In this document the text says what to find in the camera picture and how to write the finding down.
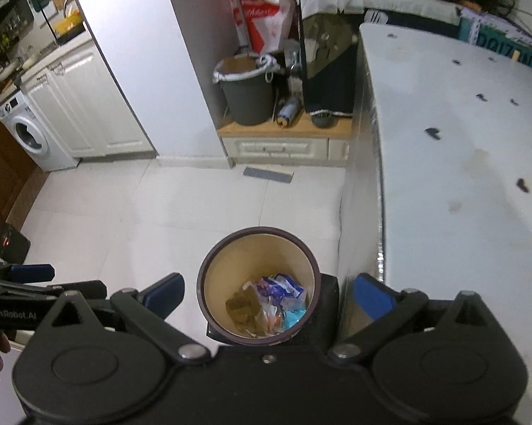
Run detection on brown cardboard box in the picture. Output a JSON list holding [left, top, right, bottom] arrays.
[[226, 283, 261, 325]]

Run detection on blue plastic wrapper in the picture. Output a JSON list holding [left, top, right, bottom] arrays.
[[255, 273, 306, 304]]

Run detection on blue white snack wrapper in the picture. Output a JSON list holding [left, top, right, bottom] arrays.
[[281, 306, 306, 330]]

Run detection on round brown trash bin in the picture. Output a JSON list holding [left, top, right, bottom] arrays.
[[197, 227, 322, 346]]

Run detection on black device with red light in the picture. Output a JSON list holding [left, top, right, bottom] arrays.
[[0, 223, 31, 265]]

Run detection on grey floor mat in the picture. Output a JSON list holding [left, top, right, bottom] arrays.
[[243, 166, 294, 184]]

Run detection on white washing machine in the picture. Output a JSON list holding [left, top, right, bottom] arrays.
[[0, 91, 80, 173]]

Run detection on white low drawer cabinet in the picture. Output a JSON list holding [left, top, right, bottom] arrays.
[[218, 112, 352, 167]]

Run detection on small black bowl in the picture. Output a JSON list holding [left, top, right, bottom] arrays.
[[311, 112, 336, 129]]

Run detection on white kitchen cabinet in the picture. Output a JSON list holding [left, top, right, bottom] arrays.
[[22, 40, 154, 158]]

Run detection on blue white spray can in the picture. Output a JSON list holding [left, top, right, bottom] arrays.
[[276, 97, 301, 128]]

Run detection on dark grey plastic bucket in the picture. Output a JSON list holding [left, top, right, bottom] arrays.
[[212, 54, 281, 127]]

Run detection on red white plastic bag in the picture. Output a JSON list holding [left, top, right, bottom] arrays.
[[230, 0, 295, 55]]

